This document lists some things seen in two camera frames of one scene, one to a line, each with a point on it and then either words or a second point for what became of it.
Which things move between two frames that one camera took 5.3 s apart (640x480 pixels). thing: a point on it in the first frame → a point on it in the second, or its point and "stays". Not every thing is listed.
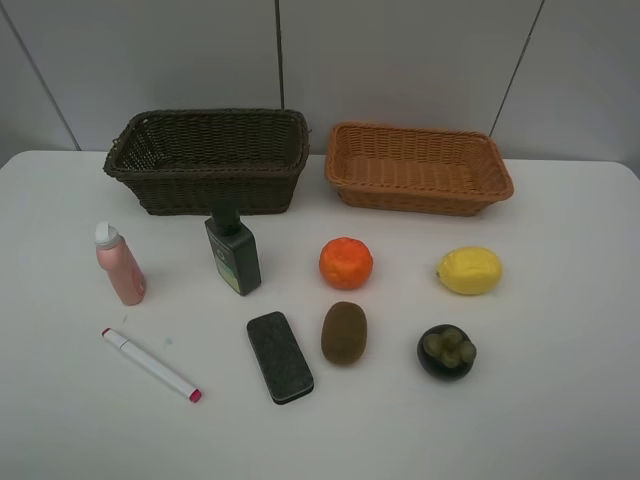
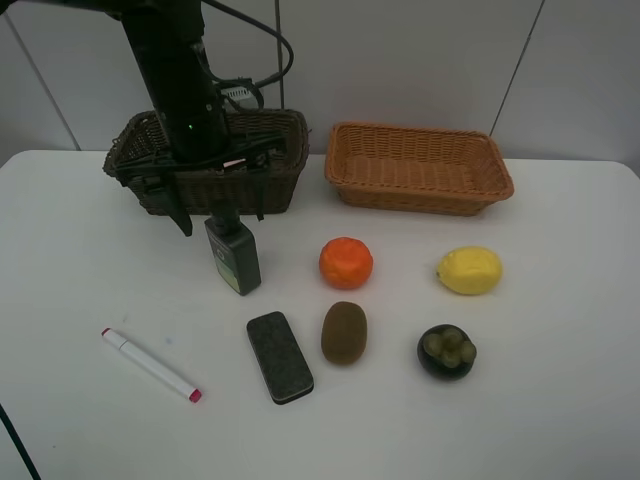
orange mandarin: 345,263 stays
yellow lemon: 469,270 stays
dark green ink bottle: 235,249 stays
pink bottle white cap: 114,256 → 233,162
